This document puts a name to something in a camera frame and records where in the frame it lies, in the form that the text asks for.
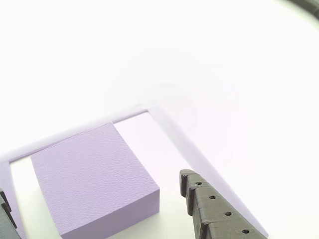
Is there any purple tape square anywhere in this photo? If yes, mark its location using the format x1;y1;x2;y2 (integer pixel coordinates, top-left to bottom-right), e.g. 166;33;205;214
0;106;270;239

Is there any large purple cube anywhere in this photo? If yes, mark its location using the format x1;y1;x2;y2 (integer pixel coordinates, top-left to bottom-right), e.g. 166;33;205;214
30;122;160;239

